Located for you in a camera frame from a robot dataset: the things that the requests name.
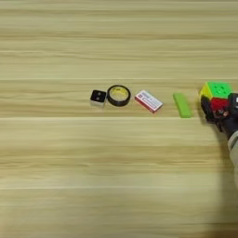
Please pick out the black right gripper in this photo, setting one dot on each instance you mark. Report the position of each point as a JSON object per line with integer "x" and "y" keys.
{"x": 227, "y": 122}

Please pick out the colourful puzzle cube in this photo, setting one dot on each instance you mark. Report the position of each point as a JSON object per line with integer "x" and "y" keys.
{"x": 217, "y": 91}

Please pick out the green rectangular block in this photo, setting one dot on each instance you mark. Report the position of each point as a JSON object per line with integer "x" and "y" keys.
{"x": 182, "y": 105}

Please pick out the red and white small box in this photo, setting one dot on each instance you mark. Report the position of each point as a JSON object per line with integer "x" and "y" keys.
{"x": 148, "y": 101}

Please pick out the black tape roll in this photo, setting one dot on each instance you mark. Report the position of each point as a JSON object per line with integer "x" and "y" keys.
{"x": 118, "y": 100}

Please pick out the small black and white cube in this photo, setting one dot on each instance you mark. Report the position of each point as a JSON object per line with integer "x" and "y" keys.
{"x": 98, "y": 97}

